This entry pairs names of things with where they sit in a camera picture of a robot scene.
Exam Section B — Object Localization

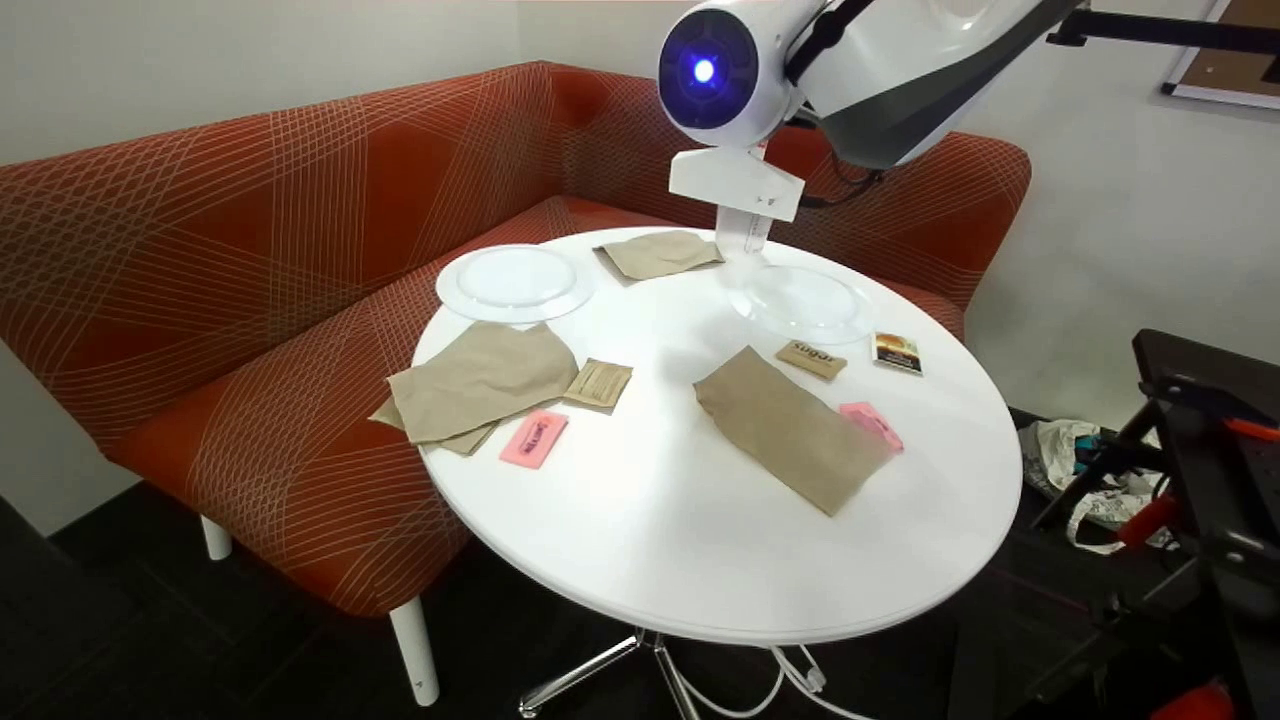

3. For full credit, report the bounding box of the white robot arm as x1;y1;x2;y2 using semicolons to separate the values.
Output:
654;0;1074;220

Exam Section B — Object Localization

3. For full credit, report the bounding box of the clear plastic cup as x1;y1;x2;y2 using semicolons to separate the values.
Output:
716;207;772;264

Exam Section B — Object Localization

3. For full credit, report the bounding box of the small brown sugar packet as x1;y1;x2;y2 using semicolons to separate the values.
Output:
564;358;633;411

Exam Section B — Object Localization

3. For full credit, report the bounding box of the round white table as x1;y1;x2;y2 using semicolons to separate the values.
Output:
423;232;1020;646

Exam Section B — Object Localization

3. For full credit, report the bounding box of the folded brown napkin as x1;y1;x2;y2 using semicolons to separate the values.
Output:
594;232;718;283

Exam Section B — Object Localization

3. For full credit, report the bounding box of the pink sweetener packet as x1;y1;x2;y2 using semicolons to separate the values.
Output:
502;411;566;466
837;399;905;453

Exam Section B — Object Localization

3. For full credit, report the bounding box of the large brown paper napkin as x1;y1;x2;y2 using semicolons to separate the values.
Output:
690;349;892;515

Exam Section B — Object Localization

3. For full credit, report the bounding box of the clear plastic plate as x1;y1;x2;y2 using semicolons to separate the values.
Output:
437;244;591;322
737;264;861;339

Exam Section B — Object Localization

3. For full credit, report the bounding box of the brown napkin at table edge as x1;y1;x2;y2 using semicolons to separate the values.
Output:
387;322;577;444

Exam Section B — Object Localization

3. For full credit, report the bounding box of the printed tea bag packet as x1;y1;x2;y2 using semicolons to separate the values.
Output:
873;333;923;370

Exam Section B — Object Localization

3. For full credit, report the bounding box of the chrome table base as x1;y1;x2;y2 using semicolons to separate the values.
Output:
517;633;660;720

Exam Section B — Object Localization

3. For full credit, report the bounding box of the white sofa leg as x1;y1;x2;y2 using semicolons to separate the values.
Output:
387;601;440;707

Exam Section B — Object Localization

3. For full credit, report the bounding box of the crumpled bag on floor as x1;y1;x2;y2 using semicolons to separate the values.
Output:
1020;421;1168;554

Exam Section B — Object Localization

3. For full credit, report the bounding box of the orange patterned sofa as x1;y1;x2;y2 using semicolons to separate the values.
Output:
0;62;1033;642

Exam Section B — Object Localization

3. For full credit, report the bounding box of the black equipment cart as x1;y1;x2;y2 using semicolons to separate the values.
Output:
944;328;1280;720

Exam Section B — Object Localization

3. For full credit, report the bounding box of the white cable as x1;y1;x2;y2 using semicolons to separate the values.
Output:
651;634;873;720

